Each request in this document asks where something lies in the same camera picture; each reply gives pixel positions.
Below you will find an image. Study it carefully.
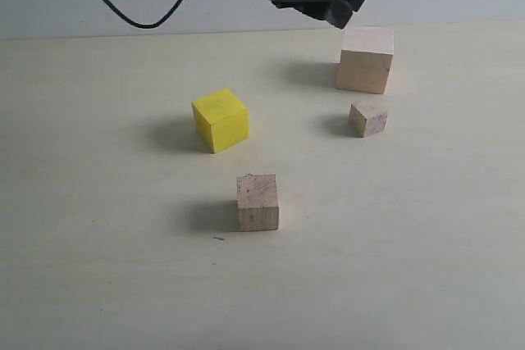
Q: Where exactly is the large plain wooden cube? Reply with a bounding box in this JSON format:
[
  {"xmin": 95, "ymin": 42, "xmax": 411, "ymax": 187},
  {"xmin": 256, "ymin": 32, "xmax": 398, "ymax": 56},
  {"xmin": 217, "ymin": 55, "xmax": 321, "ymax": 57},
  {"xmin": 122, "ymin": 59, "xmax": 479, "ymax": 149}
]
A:
[{"xmin": 336, "ymin": 26, "xmax": 395, "ymax": 94}]

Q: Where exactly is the yellow wooden cube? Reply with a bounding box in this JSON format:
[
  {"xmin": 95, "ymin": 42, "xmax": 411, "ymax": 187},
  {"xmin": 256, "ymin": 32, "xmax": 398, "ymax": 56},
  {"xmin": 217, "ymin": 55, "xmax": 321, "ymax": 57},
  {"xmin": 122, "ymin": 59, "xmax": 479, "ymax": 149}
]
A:
[{"xmin": 191, "ymin": 89, "xmax": 249, "ymax": 153}]

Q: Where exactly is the medium plain wooden cube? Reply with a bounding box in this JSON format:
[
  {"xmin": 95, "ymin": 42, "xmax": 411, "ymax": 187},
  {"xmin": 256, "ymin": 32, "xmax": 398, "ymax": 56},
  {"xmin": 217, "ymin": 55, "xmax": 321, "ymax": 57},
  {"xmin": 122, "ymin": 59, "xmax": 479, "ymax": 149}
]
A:
[{"xmin": 236, "ymin": 174, "xmax": 280, "ymax": 232}]

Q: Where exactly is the small plain wooden cube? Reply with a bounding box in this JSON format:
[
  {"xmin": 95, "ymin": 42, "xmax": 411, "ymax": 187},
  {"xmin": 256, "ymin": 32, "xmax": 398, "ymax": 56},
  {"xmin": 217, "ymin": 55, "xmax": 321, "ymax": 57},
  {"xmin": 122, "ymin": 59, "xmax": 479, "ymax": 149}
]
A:
[{"xmin": 349, "ymin": 101, "xmax": 388, "ymax": 138}]

